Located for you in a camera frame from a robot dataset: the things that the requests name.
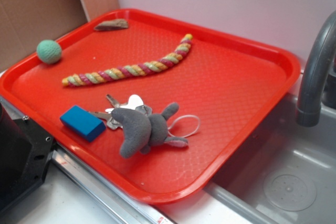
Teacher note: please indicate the grey plush elephant toy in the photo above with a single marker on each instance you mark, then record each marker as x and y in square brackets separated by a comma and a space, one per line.
[141, 132]

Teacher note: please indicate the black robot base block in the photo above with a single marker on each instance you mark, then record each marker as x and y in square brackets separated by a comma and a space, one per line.
[26, 150]

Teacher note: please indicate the red plastic tray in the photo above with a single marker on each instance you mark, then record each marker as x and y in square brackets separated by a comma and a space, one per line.
[229, 82]

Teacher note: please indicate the silver key bunch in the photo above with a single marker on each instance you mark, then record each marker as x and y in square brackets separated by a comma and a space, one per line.
[134, 102]

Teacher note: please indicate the brown wood piece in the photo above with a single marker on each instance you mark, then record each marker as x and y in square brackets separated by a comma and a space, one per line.
[109, 25]

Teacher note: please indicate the blue rectangular block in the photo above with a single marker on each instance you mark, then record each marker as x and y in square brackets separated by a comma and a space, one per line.
[83, 123]

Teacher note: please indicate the green knitted ball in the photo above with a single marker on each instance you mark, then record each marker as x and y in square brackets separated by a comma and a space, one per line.
[49, 51]

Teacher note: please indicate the grey plastic sink basin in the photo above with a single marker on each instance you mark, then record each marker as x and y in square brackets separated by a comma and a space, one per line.
[283, 172]

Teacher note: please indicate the grey toy faucet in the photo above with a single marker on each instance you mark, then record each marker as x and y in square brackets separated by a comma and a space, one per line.
[318, 80]

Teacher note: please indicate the brown cardboard panel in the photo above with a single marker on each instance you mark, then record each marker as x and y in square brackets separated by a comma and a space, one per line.
[24, 23]

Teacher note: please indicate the multicolour twisted rope toy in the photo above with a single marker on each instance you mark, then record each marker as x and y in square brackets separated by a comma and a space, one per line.
[129, 71]

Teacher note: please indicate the metal rail strip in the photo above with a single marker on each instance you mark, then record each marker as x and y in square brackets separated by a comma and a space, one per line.
[74, 193]

